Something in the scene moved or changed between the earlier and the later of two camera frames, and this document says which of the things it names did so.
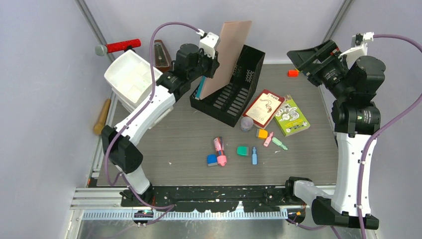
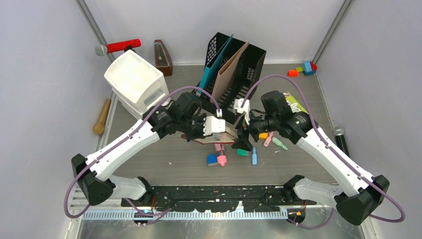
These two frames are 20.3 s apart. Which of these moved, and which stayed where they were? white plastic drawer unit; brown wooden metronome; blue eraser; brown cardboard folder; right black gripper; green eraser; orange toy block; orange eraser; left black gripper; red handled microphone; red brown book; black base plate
Moved: right black gripper; brown cardboard folder; left black gripper; red brown book
Stayed: black base plate; brown wooden metronome; red handled microphone; orange eraser; blue eraser; green eraser; orange toy block; white plastic drawer unit
